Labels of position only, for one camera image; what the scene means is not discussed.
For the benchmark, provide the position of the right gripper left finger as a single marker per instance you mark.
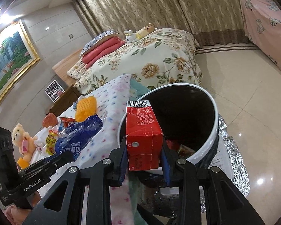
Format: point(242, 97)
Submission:
point(90, 187)

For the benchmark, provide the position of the red milk carton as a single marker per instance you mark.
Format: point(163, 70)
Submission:
point(144, 136)

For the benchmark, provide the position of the blue plastic bag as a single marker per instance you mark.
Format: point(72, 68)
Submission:
point(76, 136)

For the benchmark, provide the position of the yellow snack bag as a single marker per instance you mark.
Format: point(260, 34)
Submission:
point(51, 140)

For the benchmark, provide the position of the orange snack wrapper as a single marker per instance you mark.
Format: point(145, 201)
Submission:
point(66, 121)

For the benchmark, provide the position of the white red plastic bag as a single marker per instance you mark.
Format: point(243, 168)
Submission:
point(40, 142)

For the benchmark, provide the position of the white trash bin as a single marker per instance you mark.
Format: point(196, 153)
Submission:
point(188, 117)

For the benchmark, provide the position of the person's left hand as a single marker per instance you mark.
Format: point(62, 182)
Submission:
point(17, 215)

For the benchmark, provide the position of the orange toy block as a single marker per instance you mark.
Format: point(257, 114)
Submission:
point(22, 163)

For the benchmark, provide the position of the silver foil mat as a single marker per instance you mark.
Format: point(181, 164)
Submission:
point(224, 153)

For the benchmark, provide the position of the beige teddy bear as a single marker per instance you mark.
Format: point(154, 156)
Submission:
point(24, 142)

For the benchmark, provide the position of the red apple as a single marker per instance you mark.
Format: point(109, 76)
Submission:
point(50, 120)

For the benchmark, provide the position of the white dotted quilt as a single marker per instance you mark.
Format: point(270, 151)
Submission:
point(111, 101)

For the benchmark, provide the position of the wooden nightstand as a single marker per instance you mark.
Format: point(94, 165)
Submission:
point(66, 100)

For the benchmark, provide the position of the teal bed sheet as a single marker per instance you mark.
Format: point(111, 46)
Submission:
point(137, 90)

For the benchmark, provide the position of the floral pillow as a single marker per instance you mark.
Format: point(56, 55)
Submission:
point(77, 70)

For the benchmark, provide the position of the wooden headboard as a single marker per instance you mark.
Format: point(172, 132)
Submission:
point(66, 64)

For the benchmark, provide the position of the floral bed comforter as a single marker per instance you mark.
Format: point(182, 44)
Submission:
point(163, 57)

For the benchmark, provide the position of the framed landscape painting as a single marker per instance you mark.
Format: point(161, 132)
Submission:
point(17, 56)

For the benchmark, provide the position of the folded red blanket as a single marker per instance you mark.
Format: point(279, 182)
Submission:
point(103, 49)

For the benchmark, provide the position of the blue dotted pillow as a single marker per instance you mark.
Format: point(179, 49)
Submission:
point(98, 40)

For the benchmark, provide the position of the white bunny plush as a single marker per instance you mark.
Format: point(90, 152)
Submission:
point(130, 36)

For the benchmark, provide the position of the yellow bear plush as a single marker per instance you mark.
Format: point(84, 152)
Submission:
point(145, 31)

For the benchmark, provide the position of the pink heart cover furniture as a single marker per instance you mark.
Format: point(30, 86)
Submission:
point(262, 24)

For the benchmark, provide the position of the beige patterned curtain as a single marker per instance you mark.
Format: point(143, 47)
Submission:
point(210, 21)

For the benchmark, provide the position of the photo grid frame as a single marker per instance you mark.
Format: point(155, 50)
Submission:
point(54, 91)

